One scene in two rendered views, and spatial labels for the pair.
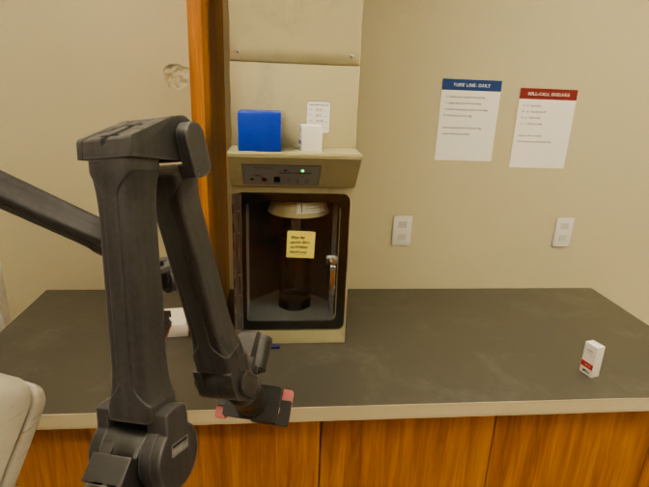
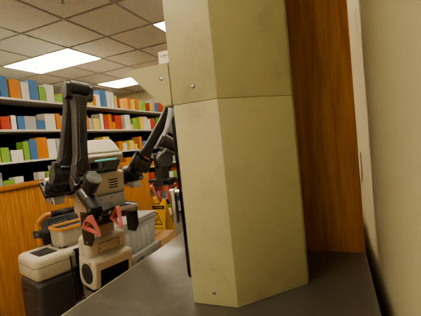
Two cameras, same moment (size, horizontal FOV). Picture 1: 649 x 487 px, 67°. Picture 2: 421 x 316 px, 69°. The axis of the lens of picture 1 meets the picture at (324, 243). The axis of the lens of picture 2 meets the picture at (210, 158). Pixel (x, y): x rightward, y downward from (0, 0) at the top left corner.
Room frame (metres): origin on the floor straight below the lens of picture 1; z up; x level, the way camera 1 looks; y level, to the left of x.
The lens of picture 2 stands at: (1.70, -0.66, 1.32)
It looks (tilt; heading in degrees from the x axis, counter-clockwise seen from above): 3 degrees down; 119
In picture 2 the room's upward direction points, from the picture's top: 6 degrees counter-clockwise
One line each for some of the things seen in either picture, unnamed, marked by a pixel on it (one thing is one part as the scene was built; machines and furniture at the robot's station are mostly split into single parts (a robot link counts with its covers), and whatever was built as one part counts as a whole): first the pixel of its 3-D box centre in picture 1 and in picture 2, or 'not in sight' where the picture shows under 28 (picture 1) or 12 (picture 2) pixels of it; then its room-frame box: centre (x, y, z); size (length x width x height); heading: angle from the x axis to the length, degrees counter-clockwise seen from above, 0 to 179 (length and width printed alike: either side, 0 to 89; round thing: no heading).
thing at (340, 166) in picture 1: (294, 169); (180, 94); (1.22, 0.08, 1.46); 0.32 x 0.12 x 0.10; 96
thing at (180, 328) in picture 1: (161, 323); not in sight; (1.33, 0.48, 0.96); 0.16 x 0.12 x 0.04; 102
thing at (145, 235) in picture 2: not in sight; (124, 233); (-0.56, 1.56, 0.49); 0.60 x 0.42 x 0.33; 96
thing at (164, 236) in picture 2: not in sight; (158, 246); (-0.67, 2.16, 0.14); 0.41 x 0.32 x 0.28; 102
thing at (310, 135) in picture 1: (310, 137); (171, 63); (1.22, 0.04, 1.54); 0.05 x 0.05 x 0.06; 11
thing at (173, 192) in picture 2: (331, 276); (180, 205); (1.25, -0.02, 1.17); 0.05 x 0.03 x 0.10; 6
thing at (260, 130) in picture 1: (260, 129); not in sight; (1.21, 0.17, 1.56); 0.10 x 0.10 x 0.09; 6
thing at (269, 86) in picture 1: (291, 205); (247, 135); (1.40, 0.10, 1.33); 0.32 x 0.25 x 0.77; 96
